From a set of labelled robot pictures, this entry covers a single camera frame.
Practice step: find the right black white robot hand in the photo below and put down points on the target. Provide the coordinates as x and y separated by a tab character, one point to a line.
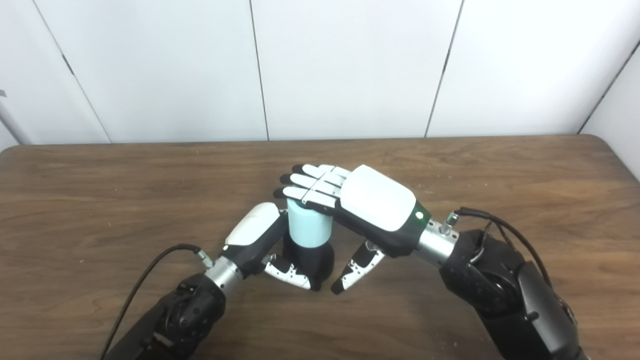
380	200

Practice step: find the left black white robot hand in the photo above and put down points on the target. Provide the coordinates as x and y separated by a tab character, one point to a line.
252	230

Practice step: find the light blue cylinder cup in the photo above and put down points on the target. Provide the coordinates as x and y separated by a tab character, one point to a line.
310	225

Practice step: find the black funnel-shaped nozzle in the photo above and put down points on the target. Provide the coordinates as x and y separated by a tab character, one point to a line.
315	262

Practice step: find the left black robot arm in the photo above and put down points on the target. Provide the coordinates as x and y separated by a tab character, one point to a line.
170	320

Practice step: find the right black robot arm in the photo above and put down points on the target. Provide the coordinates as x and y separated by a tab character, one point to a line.
510	295

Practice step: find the white wall corner trim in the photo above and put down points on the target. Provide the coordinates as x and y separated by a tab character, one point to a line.
11	125

